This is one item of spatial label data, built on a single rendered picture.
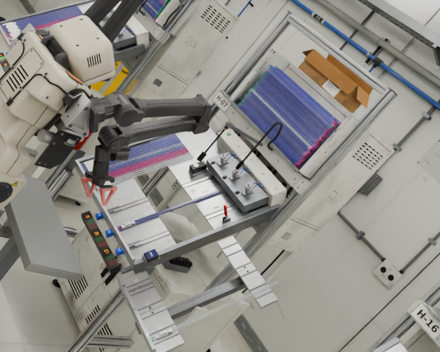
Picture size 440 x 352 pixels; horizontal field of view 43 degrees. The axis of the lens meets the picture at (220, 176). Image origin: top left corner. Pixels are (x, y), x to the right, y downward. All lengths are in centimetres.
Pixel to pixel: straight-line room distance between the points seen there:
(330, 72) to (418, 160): 118
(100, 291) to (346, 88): 160
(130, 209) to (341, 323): 192
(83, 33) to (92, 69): 12
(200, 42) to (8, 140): 193
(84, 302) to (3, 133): 122
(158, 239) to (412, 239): 194
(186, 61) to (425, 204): 180
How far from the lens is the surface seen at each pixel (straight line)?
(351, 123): 242
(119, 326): 275
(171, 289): 256
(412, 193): 386
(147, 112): 195
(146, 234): 239
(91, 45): 189
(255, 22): 509
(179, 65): 367
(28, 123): 199
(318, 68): 302
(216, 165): 261
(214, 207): 250
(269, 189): 249
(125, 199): 253
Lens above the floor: 171
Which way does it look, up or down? 13 degrees down
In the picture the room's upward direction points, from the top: 41 degrees clockwise
